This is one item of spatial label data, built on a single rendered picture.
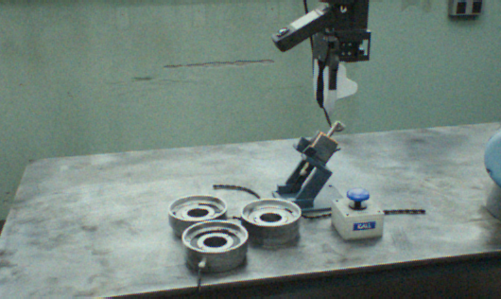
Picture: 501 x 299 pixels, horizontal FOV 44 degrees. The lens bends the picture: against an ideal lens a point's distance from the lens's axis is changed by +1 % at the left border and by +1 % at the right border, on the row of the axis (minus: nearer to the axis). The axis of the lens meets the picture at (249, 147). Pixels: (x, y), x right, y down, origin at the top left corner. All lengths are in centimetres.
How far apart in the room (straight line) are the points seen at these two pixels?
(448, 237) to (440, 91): 191
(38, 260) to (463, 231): 72
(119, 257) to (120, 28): 163
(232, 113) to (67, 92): 69
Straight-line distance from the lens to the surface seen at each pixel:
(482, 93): 310
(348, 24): 112
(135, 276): 99
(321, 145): 116
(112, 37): 258
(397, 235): 111
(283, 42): 108
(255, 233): 104
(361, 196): 107
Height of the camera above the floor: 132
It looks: 21 degrees down
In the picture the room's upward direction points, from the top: 1 degrees counter-clockwise
